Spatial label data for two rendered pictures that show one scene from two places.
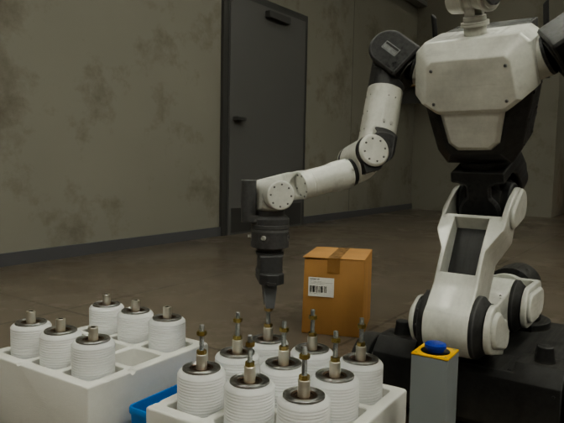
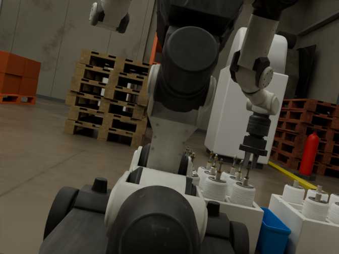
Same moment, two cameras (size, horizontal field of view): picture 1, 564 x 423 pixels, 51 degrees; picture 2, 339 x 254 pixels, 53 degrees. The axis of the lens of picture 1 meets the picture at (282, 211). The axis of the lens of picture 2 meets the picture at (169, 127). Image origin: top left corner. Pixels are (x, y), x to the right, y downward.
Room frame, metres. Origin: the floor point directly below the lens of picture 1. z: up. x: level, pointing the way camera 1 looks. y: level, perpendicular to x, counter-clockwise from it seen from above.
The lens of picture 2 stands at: (2.26, -1.08, 0.51)
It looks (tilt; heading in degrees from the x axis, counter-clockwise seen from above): 4 degrees down; 144
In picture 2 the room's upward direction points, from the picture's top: 12 degrees clockwise
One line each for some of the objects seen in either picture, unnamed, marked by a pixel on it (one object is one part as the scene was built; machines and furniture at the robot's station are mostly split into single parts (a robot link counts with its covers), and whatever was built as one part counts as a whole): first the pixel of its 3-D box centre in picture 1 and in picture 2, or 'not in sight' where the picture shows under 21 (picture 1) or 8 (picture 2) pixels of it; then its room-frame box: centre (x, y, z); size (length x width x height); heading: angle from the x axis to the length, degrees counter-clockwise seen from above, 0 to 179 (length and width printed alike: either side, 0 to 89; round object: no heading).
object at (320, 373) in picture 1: (334, 375); not in sight; (1.11, -0.11, 0.25); 0.08 x 0.08 x 0.01
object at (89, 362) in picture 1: (93, 378); (290, 204); (1.31, 0.42, 0.16); 0.10 x 0.10 x 0.18
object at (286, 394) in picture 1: (303, 395); not in sight; (1.01, -0.04, 0.25); 0.08 x 0.08 x 0.01
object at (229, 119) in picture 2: not in sight; (246, 97); (-0.75, 2.15, 0.82); 0.80 x 0.71 x 1.63; 144
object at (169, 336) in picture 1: (167, 352); (312, 220); (1.50, 0.29, 0.16); 0.10 x 0.10 x 0.18
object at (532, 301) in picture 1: (499, 300); (157, 207); (1.66, -0.63, 0.28); 0.21 x 0.20 x 0.13; 145
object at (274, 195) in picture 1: (266, 205); (261, 111); (1.32, 0.04, 0.57); 0.11 x 0.11 x 0.11; 23
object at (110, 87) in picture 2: not in sight; (115, 99); (-1.54, 0.78, 0.45); 1.26 x 0.88 x 0.89; 148
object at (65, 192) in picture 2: not in sight; (63, 219); (1.28, -0.69, 0.10); 0.20 x 0.05 x 0.20; 145
